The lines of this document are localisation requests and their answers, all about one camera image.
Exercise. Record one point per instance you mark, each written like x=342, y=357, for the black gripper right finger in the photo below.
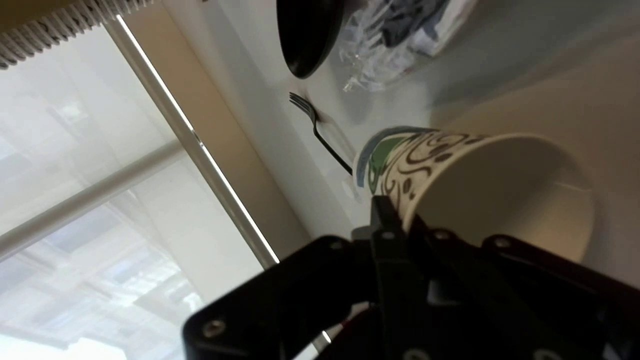
x=532, y=307

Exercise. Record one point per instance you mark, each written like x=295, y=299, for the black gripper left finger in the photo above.
x=300, y=292

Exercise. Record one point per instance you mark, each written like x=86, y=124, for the small patterned paper coffee cup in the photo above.
x=507, y=187

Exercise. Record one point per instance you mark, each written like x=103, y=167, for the black plastic fork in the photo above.
x=320, y=133

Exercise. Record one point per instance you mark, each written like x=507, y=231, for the window with white blind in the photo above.
x=86, y=200

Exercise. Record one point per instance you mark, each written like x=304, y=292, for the black plastic serving spoon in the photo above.
x=310, y=32

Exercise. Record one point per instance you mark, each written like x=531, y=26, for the clear wrapped cutlery packet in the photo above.
x=400, y=32

